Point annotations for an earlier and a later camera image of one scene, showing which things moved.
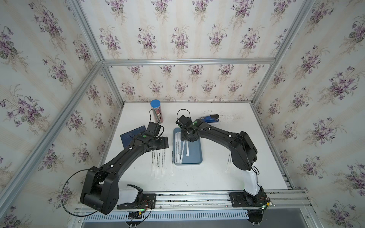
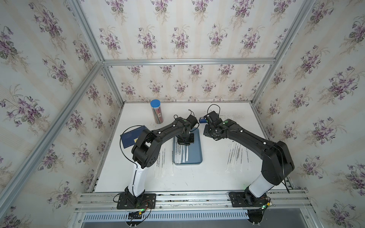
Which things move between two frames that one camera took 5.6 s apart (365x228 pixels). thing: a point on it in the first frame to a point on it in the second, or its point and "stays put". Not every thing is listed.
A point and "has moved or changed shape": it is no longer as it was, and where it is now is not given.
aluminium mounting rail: [282, 200] stays put
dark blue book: [127, 137] stays put
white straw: [180, 161] has moved or changed shape
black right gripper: [183, 138] to [205, 132]
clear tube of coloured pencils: [155, 105] stays put
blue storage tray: [192, 152] stays put
